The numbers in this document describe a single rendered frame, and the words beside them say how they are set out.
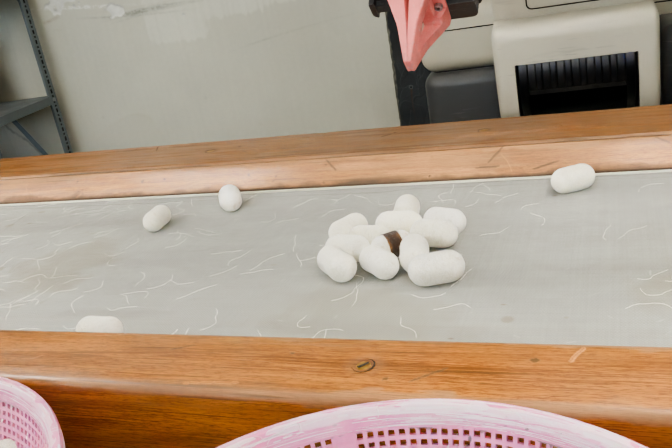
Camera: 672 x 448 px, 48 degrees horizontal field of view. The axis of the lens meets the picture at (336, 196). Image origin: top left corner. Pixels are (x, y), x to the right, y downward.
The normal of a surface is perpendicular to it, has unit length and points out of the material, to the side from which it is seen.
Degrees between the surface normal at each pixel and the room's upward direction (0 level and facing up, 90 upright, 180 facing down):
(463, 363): 0
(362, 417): 75
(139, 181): 45
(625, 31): 98
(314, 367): 0
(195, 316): 0
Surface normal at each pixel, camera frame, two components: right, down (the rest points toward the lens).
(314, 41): -0.25, 0.36
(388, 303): -0.17, -0.93
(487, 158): -0.35, -0.40
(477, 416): -0.40, 0.11
